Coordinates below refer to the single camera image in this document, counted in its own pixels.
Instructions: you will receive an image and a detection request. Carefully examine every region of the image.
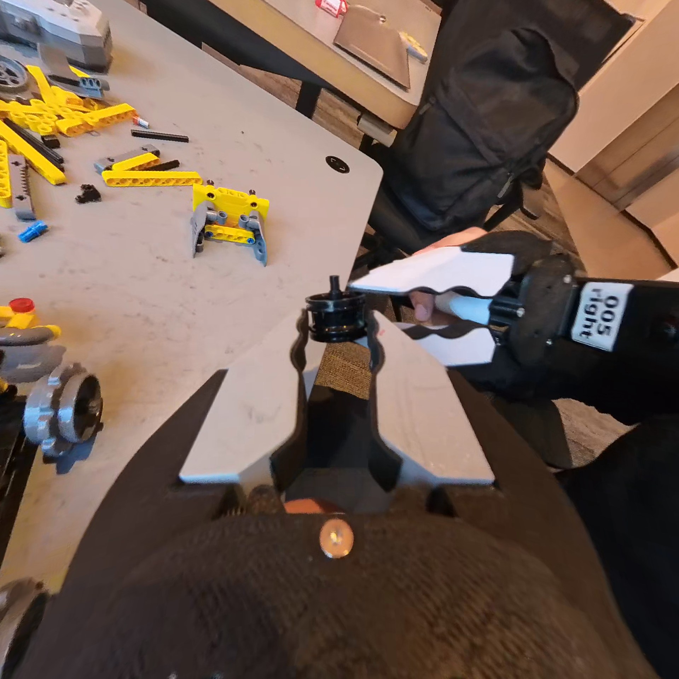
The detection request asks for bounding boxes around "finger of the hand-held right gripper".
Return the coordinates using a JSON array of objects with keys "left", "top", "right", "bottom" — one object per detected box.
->
[
  {"left": 353, "top": 321, "right": 498, "bottom": 368},
  {"left": 347, "top": 246, "right": 516, "bottom": 325}
]

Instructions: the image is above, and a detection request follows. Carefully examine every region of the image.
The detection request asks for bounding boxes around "yellow grey toy claw assembly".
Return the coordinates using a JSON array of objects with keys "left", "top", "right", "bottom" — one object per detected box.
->
[{"left": 191, "top": 183, "right": 270, "bottom": 266}]

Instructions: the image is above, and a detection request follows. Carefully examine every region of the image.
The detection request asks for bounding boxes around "person's right hand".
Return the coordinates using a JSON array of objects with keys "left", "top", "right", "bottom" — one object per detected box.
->
[{"left": 411, "top": 227, "right": 489, "bottom": 325}]

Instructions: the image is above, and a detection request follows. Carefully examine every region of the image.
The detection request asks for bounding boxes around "long yellow toy beam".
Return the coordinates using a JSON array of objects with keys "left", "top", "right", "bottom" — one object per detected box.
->
[{"left": 102, "top": 171, "right": 203, "bottom": 187}]

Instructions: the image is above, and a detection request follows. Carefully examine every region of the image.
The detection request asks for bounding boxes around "yellow toy vehicle model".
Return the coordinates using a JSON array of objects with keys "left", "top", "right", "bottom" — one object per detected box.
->
[{"left": 0, "top": 297, "right": 105, "bottom": 653}]

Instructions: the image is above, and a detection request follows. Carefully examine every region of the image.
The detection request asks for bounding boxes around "tan office desk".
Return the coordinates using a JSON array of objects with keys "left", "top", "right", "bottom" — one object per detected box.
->
[{"left": 140, "top": 0, "right": 443, "bottom": 130}]

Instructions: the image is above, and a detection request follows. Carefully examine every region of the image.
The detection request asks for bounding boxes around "yellow holed toy beam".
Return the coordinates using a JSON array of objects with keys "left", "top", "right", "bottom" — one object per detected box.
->
[{"left": 56, "top": 103, "right": 137, "bottom": 138}]

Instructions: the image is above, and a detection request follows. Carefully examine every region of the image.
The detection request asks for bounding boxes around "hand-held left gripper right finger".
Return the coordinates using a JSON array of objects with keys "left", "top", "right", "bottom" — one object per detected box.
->
[{"left": 367, "top": 311, "right": 495, "bottom": 486}]

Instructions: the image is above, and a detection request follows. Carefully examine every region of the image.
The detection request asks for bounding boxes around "black toy wheel rim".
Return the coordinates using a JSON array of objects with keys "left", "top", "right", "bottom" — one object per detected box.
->
[{"left": 305, "top": 292, "right": 368, "bottom": 343}]

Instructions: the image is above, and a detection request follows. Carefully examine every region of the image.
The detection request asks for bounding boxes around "black backpack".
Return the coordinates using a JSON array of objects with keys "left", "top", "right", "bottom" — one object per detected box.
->
[{"left": 366, "top": 0, "right": 580, "bottom": 250}]

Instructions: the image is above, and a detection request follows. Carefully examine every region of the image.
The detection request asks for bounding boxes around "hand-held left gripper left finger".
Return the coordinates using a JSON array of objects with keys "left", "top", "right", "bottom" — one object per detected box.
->
[{"left": 179, "top": 309, "right": 309, "bottom": 486}]

